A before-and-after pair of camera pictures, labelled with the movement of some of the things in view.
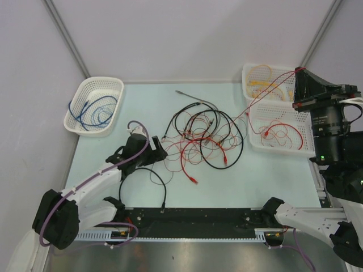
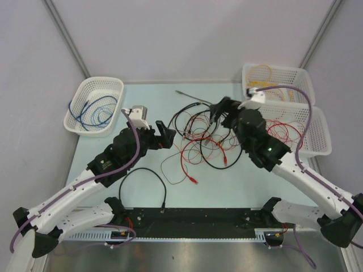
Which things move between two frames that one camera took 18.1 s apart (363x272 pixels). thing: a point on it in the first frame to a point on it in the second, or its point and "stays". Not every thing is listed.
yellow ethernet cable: (260, 83) stays
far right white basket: (269, 83) stays
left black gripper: (155, 155) to (165, 140)
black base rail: (194, 222) stays
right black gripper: (309, 89) to (225, 103)
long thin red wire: (262, 93) to (198, 144)
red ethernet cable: (191, 178) stays
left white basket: (92, 109) stays
